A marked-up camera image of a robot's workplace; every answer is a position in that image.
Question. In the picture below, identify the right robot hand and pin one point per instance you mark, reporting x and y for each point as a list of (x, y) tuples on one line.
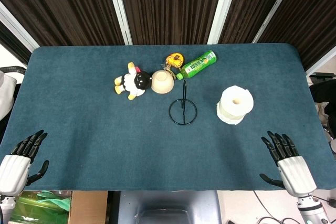
[(294, 169)]

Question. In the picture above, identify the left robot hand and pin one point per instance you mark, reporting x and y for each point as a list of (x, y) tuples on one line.
[(13, 169)]

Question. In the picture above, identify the white paper towel roll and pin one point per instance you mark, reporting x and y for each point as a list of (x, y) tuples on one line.
[(235, 104)]

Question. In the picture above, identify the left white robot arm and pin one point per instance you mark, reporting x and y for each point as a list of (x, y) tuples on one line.
[(6, 205)]

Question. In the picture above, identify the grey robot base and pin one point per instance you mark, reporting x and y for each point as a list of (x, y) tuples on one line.
[(168, 207)]

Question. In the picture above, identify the green plastic bag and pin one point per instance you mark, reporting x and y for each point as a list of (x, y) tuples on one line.
[(39, 207)]

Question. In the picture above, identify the person in white clothing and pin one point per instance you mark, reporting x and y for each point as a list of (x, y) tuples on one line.
[(5, 95)]

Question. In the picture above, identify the brown cardboard box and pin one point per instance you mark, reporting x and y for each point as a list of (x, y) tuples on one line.
[(88, 207)]

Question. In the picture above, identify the black bag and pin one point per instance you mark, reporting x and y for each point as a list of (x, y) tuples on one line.
[(324, 90)]

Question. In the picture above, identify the black chair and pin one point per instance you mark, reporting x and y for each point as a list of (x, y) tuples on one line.
[(11, 69)]

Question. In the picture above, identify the blue table cloth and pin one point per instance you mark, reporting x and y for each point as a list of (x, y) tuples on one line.
[(105, 129)]

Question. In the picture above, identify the green tea bottle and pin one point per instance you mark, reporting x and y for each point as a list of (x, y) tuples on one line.
[(197, 65)]

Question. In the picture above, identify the black and white plush toy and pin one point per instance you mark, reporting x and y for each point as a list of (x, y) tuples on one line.
[(132, 82)]

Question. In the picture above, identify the beige upturned bowl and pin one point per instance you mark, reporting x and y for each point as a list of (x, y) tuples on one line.
[(162, 81)]

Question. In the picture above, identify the white partition frame post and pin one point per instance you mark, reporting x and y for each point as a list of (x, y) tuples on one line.
[(223, 6), (277, 6), (118, 6), (17, 28)]

